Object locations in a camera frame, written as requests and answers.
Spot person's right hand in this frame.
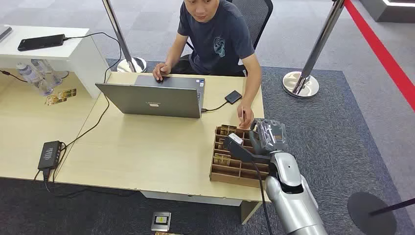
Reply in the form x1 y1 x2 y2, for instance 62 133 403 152
152 62 172 82

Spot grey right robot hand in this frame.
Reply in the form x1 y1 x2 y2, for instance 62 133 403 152
249 118 289 156

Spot person's left hand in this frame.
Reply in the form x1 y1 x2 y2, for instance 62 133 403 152
237 103 255 130

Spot wooden compartment card box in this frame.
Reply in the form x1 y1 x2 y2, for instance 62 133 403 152
209 124 272 189

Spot person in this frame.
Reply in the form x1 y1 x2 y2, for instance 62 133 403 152
152 0 263 130

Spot black external drive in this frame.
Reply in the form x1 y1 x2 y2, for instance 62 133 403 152
224 90 243 105

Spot grey laptop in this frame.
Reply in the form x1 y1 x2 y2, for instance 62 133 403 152
94 74 206 119

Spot dark grey rug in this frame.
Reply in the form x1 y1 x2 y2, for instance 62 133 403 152
0 58 415 235

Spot white shelf unit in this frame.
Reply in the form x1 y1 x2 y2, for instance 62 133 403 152
0 25 111 99

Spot black office chair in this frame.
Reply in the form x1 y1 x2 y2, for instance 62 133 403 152
185 0 274 77

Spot gold cards on desk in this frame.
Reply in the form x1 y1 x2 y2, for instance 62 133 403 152
45 88 78 106

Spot clear water bottle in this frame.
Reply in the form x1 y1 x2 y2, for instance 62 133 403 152
30 59 63 87
16 62 54 97

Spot black phone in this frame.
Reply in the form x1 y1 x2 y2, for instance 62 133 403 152
17 33 66 52

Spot black stanchion base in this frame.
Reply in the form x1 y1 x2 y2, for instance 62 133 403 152
347 191 415 235

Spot red barrier belt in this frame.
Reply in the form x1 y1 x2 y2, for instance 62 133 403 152
343 0 415 113

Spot black hub box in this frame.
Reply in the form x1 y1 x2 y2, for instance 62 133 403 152
37 140 63 171

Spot grey flat device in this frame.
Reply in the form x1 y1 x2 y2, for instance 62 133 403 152
0 25 13 43

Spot grey lit platform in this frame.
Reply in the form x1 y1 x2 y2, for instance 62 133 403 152
358 0 415 24

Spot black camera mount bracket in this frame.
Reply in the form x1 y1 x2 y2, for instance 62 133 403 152
223 137 272 165

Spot black drive cable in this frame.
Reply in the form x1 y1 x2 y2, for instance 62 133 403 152
201 101 229 113

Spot chrome stanchion post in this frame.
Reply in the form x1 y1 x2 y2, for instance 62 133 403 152
101 0 148 74
281 0 346 99

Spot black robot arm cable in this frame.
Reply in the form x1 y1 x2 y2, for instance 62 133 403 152
251 161 274 235

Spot long black power cable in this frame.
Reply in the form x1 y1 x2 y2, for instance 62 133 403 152
60 31 123 151

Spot black thin cable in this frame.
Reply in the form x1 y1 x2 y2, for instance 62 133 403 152
0 69 29 84

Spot black hub cables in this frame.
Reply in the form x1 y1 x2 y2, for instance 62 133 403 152
33 168 138 199

